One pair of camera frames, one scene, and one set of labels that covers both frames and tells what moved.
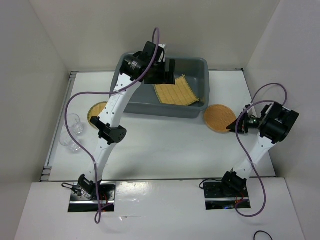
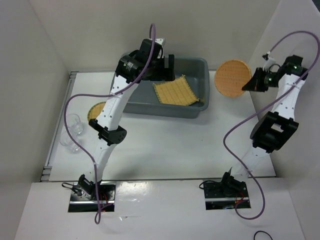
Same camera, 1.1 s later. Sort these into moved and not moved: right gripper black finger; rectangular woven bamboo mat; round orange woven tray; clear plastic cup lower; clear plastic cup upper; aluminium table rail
Moved: right gripper black finger; round orange woven tray
Not moved: clear plastic cup upper; aluminium table rail; rectangular woven bamboo mat; clear plastic cup lower
